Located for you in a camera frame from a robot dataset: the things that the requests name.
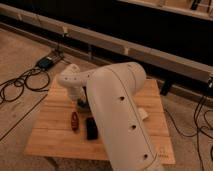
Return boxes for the black power adapter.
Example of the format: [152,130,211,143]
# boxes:
[36,57,55,71]

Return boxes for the black coiled floor cable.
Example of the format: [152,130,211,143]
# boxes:
[0,67,52,105]

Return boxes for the dark ceramic bowl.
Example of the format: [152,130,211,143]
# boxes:
[77,99,90,110]

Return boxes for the red oval object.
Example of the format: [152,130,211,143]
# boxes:
[71,112,79,131]

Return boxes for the long wooden rail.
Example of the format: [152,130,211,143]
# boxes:
[0,2,213,82]

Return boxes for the black cables at right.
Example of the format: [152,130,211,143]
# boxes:
[163,94,213,171]

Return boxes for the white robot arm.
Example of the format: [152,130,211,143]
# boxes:
[58,62,164,171]

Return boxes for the black rectangular remote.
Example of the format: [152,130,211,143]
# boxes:
[86,117,98,140]

